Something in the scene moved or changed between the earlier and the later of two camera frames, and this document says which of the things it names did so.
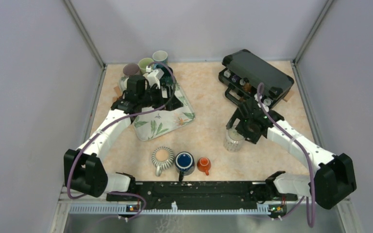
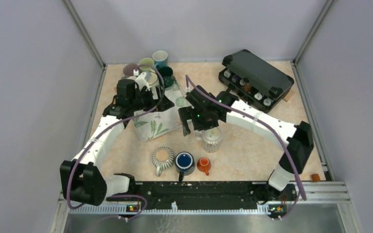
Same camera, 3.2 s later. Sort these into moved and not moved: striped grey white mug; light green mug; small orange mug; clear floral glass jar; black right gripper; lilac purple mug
Moved: black right gripper; clear floral glass jar
Not moved: small orange mug; light green mug; striped grey white mug; lilac purple mug
